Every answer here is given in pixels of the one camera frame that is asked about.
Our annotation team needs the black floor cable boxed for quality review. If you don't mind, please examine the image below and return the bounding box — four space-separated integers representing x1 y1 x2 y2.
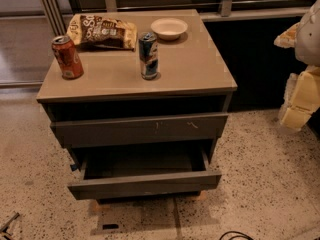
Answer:
218 230 255 240

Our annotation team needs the grey drawer cabinet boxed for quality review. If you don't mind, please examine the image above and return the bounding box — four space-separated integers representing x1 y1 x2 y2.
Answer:
35 9 238 206

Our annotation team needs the blue white drink can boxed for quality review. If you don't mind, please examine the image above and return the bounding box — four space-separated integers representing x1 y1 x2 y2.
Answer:
139 32 158 80

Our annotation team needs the white paper bowl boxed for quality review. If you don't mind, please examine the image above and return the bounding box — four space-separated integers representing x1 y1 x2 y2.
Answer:
151 18 188 41

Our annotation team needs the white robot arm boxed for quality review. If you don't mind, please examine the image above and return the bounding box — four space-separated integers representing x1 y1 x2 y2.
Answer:
274 0 320 132

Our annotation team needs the metal tool on floor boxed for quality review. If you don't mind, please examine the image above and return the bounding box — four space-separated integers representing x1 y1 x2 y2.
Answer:
0 212 20 240

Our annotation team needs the grey top drawer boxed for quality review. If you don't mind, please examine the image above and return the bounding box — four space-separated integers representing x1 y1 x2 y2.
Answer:
51 113 228 148

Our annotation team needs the brown chip bag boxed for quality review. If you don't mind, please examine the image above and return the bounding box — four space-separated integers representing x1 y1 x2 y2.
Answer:
67 14 137 50

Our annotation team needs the orange soda can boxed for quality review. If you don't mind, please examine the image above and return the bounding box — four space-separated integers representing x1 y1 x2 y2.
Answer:
51 35 84 80

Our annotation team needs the grey drawer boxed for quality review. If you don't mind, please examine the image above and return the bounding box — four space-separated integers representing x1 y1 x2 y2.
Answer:
68 146 221 200
51 113 228 148

